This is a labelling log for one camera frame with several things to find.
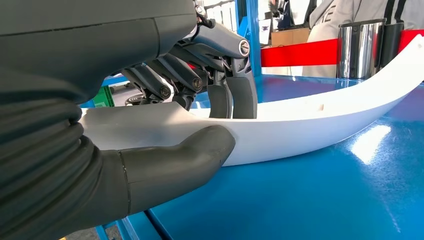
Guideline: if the green plastic crate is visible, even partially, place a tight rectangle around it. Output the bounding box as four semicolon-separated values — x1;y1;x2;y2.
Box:
92;85;116;109

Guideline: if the brown cardboard box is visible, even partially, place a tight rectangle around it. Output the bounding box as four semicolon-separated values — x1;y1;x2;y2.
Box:
270;27;312;48

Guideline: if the red barrier belt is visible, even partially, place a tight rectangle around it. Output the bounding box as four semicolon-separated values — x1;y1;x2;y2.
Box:
260;29;424;68

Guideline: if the person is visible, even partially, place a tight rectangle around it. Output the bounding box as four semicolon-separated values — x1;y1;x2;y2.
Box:
302;0;424;79

